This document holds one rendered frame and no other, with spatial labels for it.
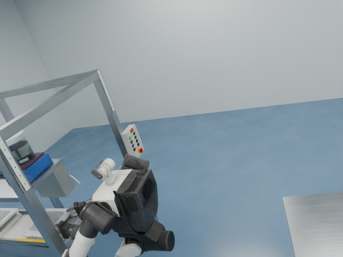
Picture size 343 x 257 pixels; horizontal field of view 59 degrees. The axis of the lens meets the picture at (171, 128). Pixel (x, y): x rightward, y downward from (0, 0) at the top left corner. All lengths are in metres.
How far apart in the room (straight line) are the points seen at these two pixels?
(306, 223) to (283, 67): 3.48
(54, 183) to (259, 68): 3.69
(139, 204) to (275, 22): 3.73
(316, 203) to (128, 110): 4.67
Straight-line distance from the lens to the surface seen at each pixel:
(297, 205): 1.81
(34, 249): 2.27
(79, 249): 1.59
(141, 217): 1.61
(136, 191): 1.52
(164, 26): 5.12
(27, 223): 2.51
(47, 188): 2.14
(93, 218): 1.51
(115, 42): 5.59
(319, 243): 1.63
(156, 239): 1.78
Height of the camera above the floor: 2.09
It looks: 24 degrees down
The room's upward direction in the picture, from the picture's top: 18 degrees counter-clockwise
